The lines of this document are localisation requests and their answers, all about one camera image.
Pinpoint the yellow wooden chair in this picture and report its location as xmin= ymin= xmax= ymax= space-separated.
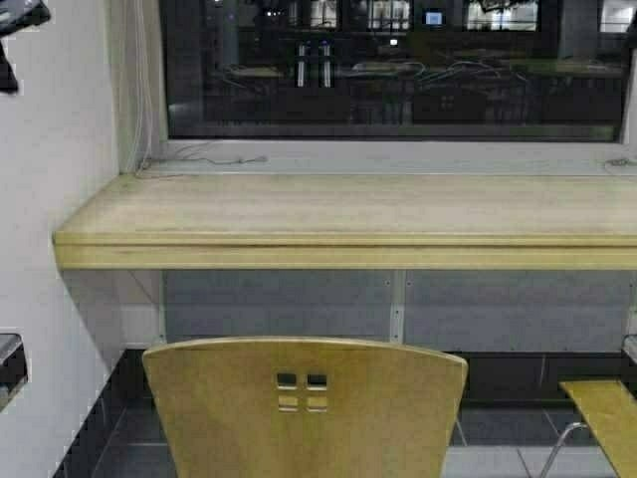
xmin=539 ymin=379 xmax=636 ymax=477
xmin=142 ymin=337 xmax=469 ymax=477

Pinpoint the robot base left corner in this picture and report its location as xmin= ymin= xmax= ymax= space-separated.
xmin=0 ymin=334 xmax=29 ymax=409

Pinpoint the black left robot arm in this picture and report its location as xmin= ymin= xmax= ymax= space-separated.
xmin=1 ymin=0 xmax=52 ymax=95

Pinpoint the long wooden counter table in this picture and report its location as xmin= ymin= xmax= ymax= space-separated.
xmin=53 ymin=174 xmax=636 ymax=271

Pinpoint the dark glass window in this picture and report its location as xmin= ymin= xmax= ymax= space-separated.
xmin=159 ymin=0 xmax=636 ymax=142

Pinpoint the thin cable on sill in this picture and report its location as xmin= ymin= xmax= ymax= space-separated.
xmin=133 ymin=139 xmax=269 ymax=173

